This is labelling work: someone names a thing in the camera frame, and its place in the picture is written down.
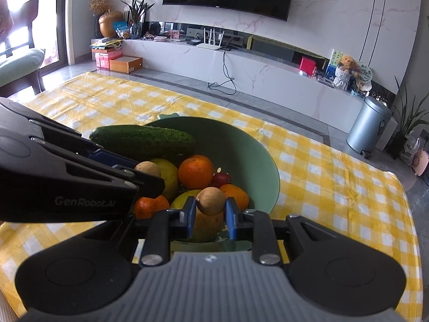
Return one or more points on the teddy bear bouquet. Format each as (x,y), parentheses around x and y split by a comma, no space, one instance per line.
(344,72)

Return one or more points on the dried yellow flowers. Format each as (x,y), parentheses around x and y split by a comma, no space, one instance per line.
(100,3)

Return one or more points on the round paper fan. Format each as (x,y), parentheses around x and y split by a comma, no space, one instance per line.
(363,73)

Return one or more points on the green bowl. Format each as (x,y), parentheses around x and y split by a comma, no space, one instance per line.
(241,154)

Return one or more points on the yellow round fruit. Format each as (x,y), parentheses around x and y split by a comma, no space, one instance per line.
(166,178)
(209,227)

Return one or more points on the orange cardboard box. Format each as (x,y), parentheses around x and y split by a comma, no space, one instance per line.
(125,64)

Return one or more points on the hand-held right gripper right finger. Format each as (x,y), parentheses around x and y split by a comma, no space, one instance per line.
(230,221)

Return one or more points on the white router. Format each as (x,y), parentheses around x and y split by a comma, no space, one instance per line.
(209,45)

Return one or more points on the pink cardboard box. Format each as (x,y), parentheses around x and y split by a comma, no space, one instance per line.
(107,60)

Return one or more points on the blue snack packet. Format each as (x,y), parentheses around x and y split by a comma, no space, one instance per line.
(121,29)

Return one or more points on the small red fruit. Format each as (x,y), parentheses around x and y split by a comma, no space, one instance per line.
(222,179)

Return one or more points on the large orange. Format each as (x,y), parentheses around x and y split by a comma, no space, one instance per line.
(195,171)

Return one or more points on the light green seat cushion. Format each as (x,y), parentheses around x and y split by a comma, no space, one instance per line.
(20,65)

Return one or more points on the small tangerine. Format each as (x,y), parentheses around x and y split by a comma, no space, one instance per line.
(144,208)
(162,203)

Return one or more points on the red box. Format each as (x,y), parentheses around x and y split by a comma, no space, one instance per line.
(307,66)

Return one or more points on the orange acorn-shaped vase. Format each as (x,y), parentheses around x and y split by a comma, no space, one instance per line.
(111,25)

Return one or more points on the black set-top box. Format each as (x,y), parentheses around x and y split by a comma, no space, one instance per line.
(193,42)

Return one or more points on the green cucumber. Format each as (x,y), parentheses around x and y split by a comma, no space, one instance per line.
(144,141)

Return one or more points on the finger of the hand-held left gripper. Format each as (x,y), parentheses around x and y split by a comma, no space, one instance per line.
(147,187)
(107,157)

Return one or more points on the stack of books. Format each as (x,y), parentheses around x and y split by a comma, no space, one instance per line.
(104,44)

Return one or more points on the green plant in glass vase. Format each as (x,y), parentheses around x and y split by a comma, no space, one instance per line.
(135,20)

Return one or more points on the white marble TV console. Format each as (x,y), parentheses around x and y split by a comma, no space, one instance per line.
(268,80)

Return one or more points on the colourful painted card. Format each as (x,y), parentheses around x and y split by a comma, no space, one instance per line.
(335,60)

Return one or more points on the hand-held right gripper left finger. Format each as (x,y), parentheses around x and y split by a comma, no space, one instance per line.
(190,218)

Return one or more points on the small brown round fruit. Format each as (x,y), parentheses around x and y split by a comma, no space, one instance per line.
(210,201)
(148,168)

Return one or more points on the dark wooden chair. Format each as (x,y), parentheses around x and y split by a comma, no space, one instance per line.
(28,20)

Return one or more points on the potted long-leaf plant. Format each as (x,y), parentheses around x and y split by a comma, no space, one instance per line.
(407,120)

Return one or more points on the silver pedal trash can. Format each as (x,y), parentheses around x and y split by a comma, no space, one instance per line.
(367,127)

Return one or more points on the pink patterned pouch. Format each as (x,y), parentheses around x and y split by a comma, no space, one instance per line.
(174,34)

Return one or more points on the white plastic bag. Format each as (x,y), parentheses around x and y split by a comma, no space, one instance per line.
(409,152)

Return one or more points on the yellow checked tablecloth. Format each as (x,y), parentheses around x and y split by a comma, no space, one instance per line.
(318,181)

